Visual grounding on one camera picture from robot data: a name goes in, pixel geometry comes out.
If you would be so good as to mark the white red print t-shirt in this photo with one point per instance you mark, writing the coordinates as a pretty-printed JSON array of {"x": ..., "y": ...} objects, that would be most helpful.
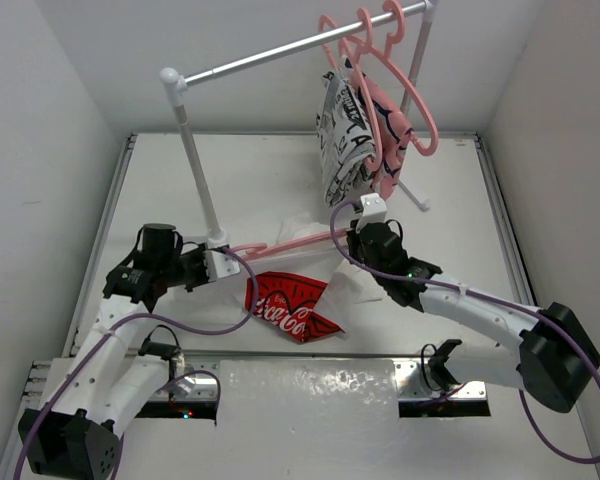
[{"x": 306, "y": 294}]

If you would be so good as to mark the pink print shirt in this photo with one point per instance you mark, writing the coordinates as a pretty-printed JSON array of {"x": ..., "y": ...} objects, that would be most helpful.
[{"x": 395, "y": 132}]

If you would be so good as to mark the silver front mounting rail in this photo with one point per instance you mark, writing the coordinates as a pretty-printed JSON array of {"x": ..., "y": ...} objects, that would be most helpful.
[{"x": 300, "y": 372}]

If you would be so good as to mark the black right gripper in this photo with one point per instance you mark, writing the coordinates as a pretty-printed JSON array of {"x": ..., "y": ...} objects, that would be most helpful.
[{"x": 355, "y": 236}]

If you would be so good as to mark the black white print shirt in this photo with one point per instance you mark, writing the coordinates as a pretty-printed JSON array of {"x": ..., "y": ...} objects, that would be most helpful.
[{"x": 345, "y": 138}]

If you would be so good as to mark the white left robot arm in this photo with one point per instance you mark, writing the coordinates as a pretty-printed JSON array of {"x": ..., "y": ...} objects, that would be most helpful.
[{"x": 77, "y": 432}]

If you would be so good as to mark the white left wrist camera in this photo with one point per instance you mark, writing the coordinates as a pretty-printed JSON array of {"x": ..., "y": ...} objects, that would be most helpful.
[{"x": 220, "y": 265}]

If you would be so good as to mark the pink hanger holding print shirt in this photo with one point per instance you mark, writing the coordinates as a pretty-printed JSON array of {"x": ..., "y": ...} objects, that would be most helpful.
[{"x": 372, "y": 163}]

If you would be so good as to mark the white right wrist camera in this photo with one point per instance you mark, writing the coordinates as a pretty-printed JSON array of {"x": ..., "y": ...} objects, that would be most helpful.
[{"x": 370, "y": 208}]

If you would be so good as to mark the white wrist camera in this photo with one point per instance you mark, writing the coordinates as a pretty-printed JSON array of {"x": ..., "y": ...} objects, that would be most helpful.
[
  {"x": 220, "y": 265},
  {"x": 370, "y": 208}
]

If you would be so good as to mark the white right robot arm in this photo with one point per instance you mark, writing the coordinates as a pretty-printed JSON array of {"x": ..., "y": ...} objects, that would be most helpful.
[{"x": 545, "y": 352}]

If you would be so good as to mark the white silver clothes rack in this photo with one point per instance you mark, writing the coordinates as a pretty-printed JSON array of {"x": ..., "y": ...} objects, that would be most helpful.
[{"x": 176, "y": 86}]

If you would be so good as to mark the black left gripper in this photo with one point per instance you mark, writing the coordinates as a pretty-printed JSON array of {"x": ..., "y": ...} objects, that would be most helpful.
[{"x": 201, "y": 276}]

